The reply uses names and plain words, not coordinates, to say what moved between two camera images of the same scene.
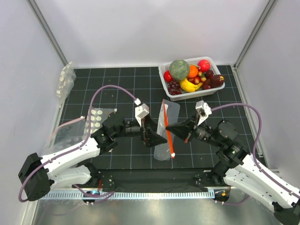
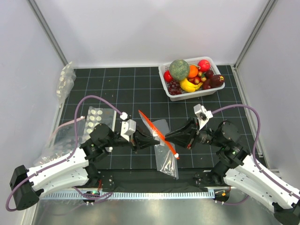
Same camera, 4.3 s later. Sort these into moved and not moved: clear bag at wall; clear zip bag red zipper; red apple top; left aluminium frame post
Moved: clear zip bag red zipper
Not moved: clear bag at wall; left aluminium frame post; red apple top
